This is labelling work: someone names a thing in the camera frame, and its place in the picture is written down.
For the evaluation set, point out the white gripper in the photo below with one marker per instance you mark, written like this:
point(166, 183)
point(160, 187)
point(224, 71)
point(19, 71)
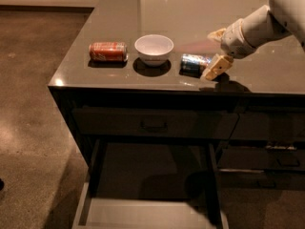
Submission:
point(234, 38)

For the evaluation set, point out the blue silver redbull can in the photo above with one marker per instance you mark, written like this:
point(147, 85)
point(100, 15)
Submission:
point(192, 63)

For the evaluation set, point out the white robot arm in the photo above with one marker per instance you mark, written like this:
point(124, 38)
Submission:
point(275, 21)

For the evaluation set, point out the dark counter cabinet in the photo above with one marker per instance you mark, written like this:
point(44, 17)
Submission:
point(275, 72)

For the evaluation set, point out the red soda can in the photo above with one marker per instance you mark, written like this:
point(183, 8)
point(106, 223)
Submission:
point(108, 51)

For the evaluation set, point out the dark top drawer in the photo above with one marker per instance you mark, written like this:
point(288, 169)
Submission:
point(149, 122)

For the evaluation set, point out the open middle drawer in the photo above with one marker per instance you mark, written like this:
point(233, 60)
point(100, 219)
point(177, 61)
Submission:
point(146, 186)

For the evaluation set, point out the white bowl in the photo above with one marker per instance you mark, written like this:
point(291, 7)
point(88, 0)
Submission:
point(154, 49)

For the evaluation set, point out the right side drawers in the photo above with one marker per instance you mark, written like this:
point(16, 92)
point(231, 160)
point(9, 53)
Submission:
point(266, 147)

